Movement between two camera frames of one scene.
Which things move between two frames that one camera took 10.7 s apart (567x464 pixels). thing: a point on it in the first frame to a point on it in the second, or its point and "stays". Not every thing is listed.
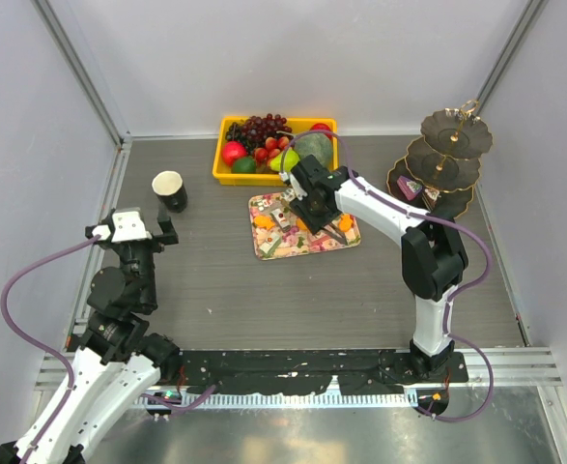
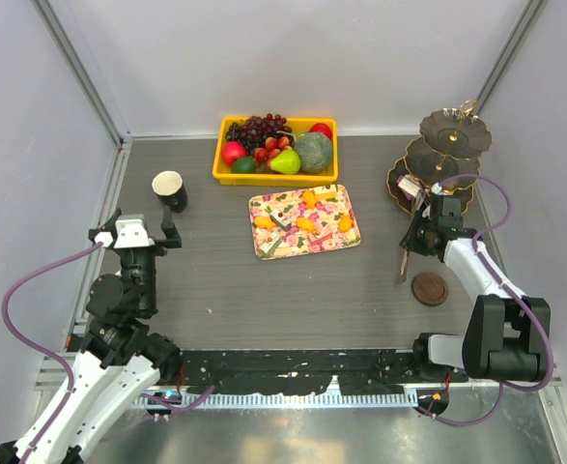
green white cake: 270,245 stays
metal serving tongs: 335,233 to 417,198
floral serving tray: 279,232 stays
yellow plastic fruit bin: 224,176 stays
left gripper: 169,234 stays
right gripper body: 310,215 to 418,235
